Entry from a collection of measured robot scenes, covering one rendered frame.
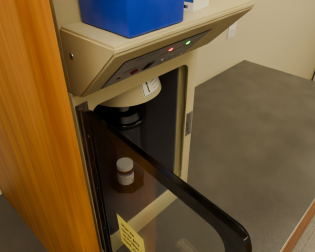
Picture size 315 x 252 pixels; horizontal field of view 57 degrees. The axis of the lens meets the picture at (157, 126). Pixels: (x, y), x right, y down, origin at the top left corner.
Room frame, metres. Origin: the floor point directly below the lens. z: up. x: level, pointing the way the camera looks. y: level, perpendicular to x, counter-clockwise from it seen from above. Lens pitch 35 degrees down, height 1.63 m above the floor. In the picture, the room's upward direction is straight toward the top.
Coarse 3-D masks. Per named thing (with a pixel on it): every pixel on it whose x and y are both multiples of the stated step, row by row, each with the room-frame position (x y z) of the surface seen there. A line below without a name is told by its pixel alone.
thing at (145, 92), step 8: (152, 80) 0.56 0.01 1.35; (136, 88) 0.52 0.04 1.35; (144, 88) 0.53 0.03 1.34; (152, 88) 0.54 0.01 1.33; (160, 88) 0.57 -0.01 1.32; (120, 96) 0.51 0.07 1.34; (128, 96) 0.51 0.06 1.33; (136, 96) 0.51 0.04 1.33; (144, 96) 0.52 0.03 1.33; (152, 96) 0.53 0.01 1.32; (104, 104) 0.50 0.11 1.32; (112, 104) 0.50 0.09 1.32; (120, 104) 0.50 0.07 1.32; (128, 104) 0.50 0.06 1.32; (136, 104) 0.51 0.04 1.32
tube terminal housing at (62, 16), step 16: (64, 0) 0.40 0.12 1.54; (64, 16) 0.40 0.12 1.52; (80, 16) 0.41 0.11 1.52; (64, 64) 0.39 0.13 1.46; (160, 64) 0.53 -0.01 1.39; (176, 64) 0.57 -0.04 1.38; (192, 64) 0.61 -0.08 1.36; (128, 80) 0.47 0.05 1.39; (144, 80) 0.50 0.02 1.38; (192, 80) 0.61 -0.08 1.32; (96, 96) 0.42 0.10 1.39; (112, 96) 0.44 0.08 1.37; (192, 96) 0.62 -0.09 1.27; (176, 128) 0.62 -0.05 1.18; (80, 144) 0.39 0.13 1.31; (176, 144) 0.62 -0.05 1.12; (176, 160) 0.62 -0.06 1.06; (96, 224) 0.39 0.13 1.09
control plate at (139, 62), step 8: (184, 40) 0.44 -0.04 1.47; (192, 40) 0.47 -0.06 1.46; (160, 48) 0.40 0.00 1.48; (168, 48) 0.42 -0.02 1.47; (176, 48) 0.46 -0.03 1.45; (184, 48) 0.49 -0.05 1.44; (144, 56) 0.38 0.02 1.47; (152, 56) 0.41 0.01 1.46; (160, 56) 0.44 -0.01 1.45; (176, 56) 0.51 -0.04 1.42; (128, 64) 0.37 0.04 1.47; (136, 64) 0.39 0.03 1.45; (144, 64) 0.42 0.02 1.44; (152, 64) 0.45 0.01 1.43; (120, 72) 0.38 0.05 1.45; (128, 72) 0.40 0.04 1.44; (136, 72) 0.43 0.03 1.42; (112, 80) 0.39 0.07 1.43; (120, 80) 0.42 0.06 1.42
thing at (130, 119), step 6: (108, 108) 0.59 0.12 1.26; (114, 108) 0.59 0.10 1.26; (120, 108) 0.58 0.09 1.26; (126, 108) 0.58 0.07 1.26; (132, 108) 0.59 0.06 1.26; (138, 108) 0.59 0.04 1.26; (108, 114) 0.57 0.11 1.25; (114, 114) 0.56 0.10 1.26; (120, 114) 0.56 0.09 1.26; (126, 114) 0.56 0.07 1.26; (132, 114) 0.57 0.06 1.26; (138, 114) 0.57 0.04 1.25; (108, 120) 0.56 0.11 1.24; (114, 120) 0.55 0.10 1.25; (120, 120) 0.55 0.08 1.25; (126, 120) 0.55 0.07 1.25; (132, 120) 0.55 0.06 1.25
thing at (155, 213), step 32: (96, 128) 0.35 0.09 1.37; (96, 160) 0.36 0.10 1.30; (128, 160) 0.29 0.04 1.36; (128, 192) 0.29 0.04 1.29; (160, 192) 0.24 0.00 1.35; (192, 192) 0.21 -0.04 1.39; (128, 224) 0.30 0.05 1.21; (160, 224) 0.24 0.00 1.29; (192, 224) 0.20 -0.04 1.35; (224, 224) 0.17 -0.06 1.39
